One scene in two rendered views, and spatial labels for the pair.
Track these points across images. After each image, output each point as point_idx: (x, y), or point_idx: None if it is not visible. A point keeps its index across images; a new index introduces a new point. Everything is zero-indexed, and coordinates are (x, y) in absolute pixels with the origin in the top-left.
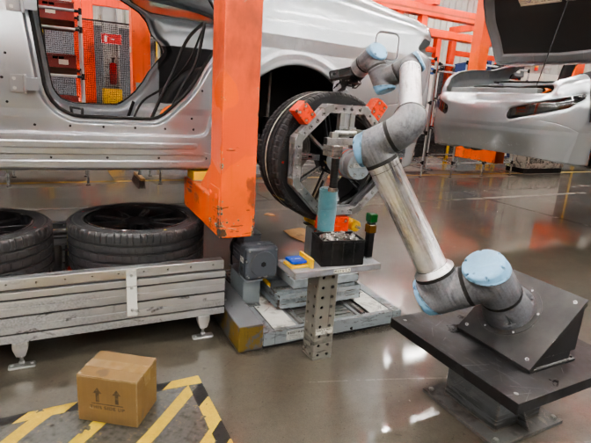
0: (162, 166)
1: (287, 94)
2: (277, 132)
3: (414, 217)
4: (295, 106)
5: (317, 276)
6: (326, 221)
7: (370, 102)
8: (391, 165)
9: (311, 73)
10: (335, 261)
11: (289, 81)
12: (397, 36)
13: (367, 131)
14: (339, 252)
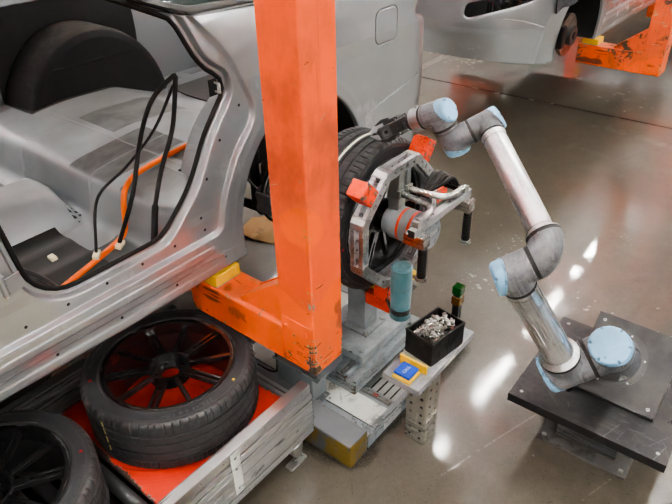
0: (182, 292)
1: None
2: None
3: (553, 326)
4: (355, 190)
5: (433, 380)
6: (405, 301)
7: (416, 141)
8: (535, 292)
9: None
10: (442, 355)
11: None
12: (395, 7)
13: (510, 266)
14: (444, 346)
